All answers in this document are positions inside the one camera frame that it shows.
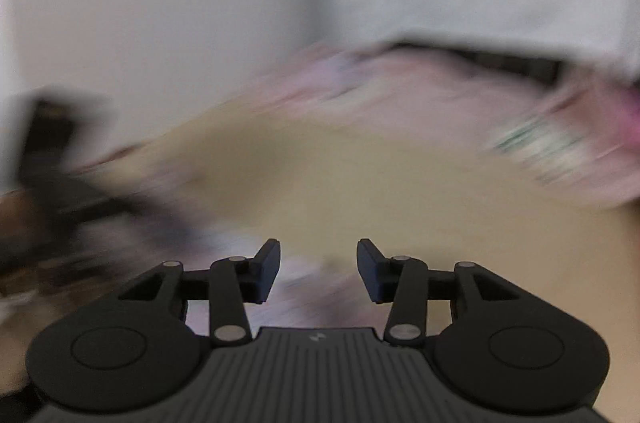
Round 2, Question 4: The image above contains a pink blanket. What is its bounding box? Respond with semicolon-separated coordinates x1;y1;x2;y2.
85;42;640;210

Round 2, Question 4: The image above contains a folded white green-flowered cloth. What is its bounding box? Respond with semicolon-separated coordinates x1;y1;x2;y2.
482;110;596;188

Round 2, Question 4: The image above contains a pink floral garment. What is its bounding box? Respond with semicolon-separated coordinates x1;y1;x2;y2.
187;225;373;336

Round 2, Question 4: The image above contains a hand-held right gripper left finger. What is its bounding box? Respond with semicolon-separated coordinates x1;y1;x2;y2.
118;239;281;346

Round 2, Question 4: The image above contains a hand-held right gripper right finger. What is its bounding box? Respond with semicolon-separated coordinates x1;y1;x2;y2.
357;239;521;346

